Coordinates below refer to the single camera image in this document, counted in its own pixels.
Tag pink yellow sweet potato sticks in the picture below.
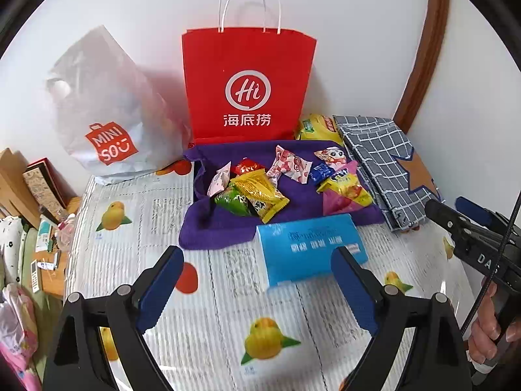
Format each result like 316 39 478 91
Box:
317 161 373 215

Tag panda snack packet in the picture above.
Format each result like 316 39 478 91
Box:
314 147 348 170

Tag blue small snack packet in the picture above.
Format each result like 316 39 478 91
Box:
309 163 335 186

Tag strawberry white snack packet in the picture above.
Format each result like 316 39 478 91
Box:
266 145 313 188

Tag yellow triangular snack packet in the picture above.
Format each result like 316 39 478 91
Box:
232 169 290 224

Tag red small snack packet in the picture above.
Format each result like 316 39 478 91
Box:
232 157 265 176

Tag green snack packet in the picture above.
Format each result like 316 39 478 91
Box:
215 184 253 217

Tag small pink candy packet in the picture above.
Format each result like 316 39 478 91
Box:
207 162 232 197

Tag person right hand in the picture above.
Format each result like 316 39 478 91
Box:
468 282 501 364

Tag grey checked star cloth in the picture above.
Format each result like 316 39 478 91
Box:
334 116 443 231

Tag yellow chips bag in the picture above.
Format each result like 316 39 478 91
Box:
295 114 343 146

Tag blue tissue pack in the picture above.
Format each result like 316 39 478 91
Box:
254 214 368 290

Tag patterned box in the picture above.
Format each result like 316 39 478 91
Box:
22 158 66 214

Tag wooden furniture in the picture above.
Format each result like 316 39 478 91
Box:
0 147 40 229

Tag purple towel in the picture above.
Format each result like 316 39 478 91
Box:
177 139 386 252

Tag red paper shopping bag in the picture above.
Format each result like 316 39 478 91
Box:
182 0 316 145

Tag white plastic Miniso bag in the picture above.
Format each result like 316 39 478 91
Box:
45 26 189 185

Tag black cable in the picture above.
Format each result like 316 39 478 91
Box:
459 188 521 328

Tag brown wooden door frame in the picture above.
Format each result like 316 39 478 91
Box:
393 0 450 133

